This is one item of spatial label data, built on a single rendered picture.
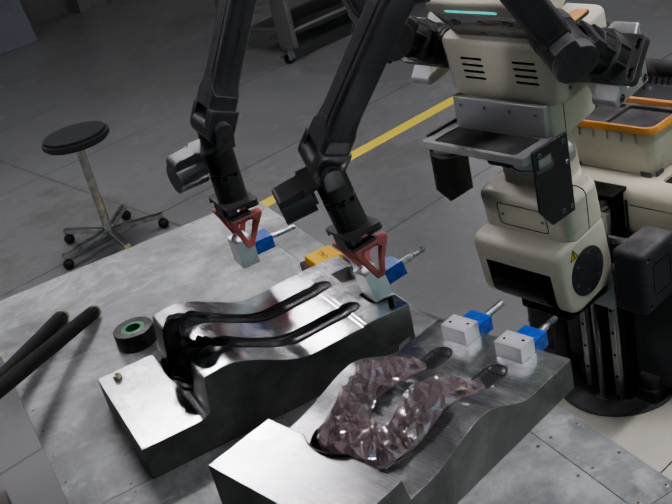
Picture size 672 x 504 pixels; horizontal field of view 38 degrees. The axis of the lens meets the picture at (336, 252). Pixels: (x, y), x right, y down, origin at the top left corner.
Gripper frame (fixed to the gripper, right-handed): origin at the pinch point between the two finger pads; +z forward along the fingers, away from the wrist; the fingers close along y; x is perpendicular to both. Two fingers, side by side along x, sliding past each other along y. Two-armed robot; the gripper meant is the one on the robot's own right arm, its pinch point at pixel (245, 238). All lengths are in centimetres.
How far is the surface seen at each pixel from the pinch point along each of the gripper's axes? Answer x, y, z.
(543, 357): 23, 61, 10
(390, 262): 15.5, 29.1, 1.5
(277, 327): -6.0, 24.0, 6.5
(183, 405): -26.8, 30.1, 8.4
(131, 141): 59, -381, 97
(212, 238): 3.3, -38.8, 15.2
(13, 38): 63, -755, 90
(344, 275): 11.9, 15.6, 7.7
